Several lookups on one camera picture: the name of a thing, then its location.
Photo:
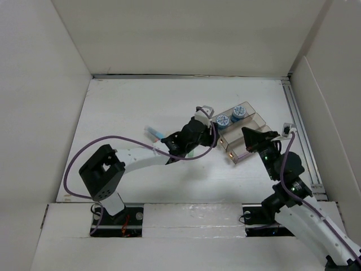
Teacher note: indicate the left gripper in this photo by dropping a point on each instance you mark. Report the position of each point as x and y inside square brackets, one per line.
[208, 132]

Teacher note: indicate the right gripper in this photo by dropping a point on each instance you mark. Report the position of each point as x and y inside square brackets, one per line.
[254, 139]

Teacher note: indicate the blue highlighter pen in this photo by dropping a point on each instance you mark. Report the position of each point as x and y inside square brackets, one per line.
[153, 134]

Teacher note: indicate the blue round jar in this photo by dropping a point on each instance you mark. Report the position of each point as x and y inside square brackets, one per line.
[238, 113]
[222, 121]

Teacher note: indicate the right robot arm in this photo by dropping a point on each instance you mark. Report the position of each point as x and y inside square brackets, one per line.
[293, 204]

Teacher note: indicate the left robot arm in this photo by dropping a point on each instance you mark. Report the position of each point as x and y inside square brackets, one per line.
[104, 170]

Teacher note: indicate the clear three-drawer organizer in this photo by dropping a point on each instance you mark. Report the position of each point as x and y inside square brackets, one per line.
[230, 124]

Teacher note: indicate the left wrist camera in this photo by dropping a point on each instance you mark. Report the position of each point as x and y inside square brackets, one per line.
[204, 115]

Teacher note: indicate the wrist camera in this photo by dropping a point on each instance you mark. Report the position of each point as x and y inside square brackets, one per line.
[204, 115]
[286, 132]

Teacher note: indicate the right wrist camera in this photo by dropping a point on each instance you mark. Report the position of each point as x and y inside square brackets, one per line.
[286, 132]

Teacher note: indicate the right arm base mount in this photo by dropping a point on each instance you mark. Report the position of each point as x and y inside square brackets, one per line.
[257, 224]

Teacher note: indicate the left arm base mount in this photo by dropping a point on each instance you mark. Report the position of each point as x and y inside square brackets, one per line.
[126, 224]

